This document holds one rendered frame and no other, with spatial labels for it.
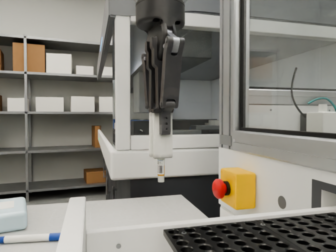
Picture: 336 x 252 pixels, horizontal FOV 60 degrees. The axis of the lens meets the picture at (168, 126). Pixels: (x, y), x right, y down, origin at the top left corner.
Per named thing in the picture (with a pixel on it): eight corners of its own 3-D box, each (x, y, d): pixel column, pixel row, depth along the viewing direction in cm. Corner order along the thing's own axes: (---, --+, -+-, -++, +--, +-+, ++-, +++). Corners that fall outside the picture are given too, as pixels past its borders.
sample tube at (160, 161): (158, 182, 45) (158, 152, 44) (156, 181, 46) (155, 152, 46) (166, 182, 45) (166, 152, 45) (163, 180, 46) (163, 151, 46)
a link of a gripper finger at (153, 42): (173, 41, 45) (176, 38, 44) (175, 113, 45) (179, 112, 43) (149, 38, 44) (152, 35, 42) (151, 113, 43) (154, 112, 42)
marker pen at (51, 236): (-2, 245, 59) (-3, 237, 59) (1, 242, 61) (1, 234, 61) (68, 241, 61) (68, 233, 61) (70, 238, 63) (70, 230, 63)
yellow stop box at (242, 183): (232, 211, 56) (233, 174, 56) (217, 200, 63) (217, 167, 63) (256, 209, 57) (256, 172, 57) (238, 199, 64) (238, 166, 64)
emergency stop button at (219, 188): (218, 201, 57) (218, 181, 57) (210, 196, 61) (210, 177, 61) (232, 200, 58) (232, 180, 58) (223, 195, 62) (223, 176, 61)
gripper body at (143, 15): (129, 8, 47) (129, 65, 47) (144, -14, 39) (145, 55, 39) (172, 14, 50) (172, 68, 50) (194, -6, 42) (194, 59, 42)
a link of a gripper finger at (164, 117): (167, 101, 44) (175, 99, 41) (168, 134, 44) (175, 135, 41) (158, 100, 44) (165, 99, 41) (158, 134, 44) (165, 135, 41)
